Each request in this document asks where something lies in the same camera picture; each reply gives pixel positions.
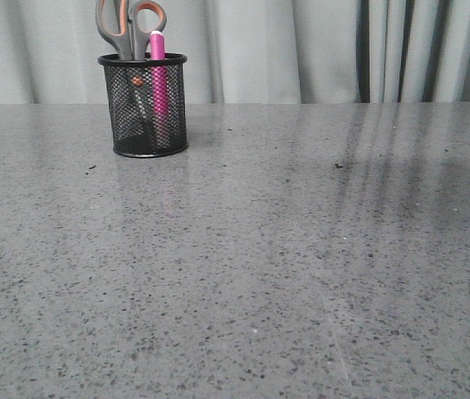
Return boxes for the grey curtain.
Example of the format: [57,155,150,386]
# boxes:
[0,1,470,103]

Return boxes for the black mesh pen holder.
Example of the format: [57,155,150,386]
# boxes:
[98,53,188,158]

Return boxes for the grey orange scissors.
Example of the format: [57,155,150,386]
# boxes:
[95,0,167,62]

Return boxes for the pink pen with clear cap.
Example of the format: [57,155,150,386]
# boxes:
[150,31,169,148]

